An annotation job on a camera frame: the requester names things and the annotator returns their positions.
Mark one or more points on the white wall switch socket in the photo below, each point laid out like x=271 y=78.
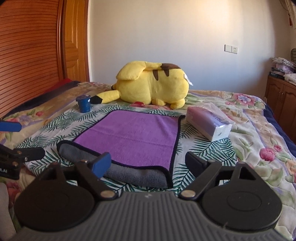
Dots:
x=230 y=49

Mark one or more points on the white folded cloth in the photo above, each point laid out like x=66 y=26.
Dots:
x=290 y=78

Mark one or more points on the floral curtain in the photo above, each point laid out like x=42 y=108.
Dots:
x=289 y=6

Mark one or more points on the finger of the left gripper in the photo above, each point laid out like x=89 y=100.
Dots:
x=8 y=126
x=8 y=156

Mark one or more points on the wooden sideboard cabinet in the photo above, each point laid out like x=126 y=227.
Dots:
x=280 y=96

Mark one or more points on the pink tissue pack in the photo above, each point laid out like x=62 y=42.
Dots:
x=210 y=121

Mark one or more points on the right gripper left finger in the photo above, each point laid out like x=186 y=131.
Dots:
x=90 y=173

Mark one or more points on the purple grey microfiber towel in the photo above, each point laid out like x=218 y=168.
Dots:
x=142 y=146

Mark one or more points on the floral bed quilt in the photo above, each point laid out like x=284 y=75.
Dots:
x=255 y=137

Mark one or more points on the red blanket edge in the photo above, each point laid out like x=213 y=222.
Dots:
x=60 y=87

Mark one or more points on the wooden slatted wardrobe door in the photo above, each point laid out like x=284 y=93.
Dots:
x=31 y=50

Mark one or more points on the blue cylindrical cup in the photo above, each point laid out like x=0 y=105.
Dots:
x=84 y=103

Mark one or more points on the yellow pikachu plush toy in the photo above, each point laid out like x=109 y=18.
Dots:
x=149 y=83

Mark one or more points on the stack of folded linens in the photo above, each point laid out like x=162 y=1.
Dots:
x=281 y=66

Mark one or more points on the palm leaf print cloth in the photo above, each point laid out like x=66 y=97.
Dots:
x=71 y=123

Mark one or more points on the wooden panel door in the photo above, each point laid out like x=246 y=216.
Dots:
x=74 y=37

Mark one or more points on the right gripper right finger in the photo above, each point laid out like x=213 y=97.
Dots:
x=205 y=173

